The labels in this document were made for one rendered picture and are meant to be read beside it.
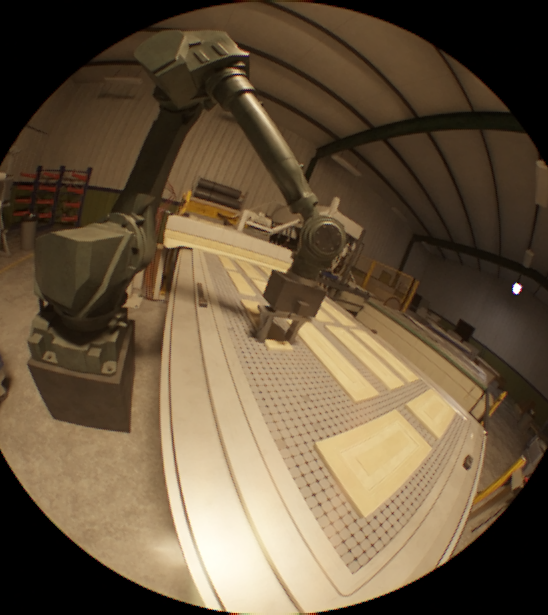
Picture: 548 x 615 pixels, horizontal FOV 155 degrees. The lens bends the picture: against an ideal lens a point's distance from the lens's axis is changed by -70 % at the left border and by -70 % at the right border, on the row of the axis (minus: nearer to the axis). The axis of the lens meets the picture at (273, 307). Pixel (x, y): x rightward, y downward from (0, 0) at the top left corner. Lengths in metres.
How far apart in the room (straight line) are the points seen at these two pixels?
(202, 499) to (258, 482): 0.13
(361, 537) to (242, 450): 0.37
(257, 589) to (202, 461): 0.32
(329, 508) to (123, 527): 1.07
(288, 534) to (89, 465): 1.20
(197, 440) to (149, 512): 0.88
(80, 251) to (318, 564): 1.03
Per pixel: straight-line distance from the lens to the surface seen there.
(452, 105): 5.76
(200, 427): 0.56
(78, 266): 0.80
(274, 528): 0.48
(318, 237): 0.74
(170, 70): 0.95
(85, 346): 1.09
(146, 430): 1.52
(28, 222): 5.35
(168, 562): 1.33
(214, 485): 0.50
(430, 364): 4.29
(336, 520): 0.56
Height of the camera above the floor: 1.32
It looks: 19 degrees down
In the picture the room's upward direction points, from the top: 22 degrees clockwise
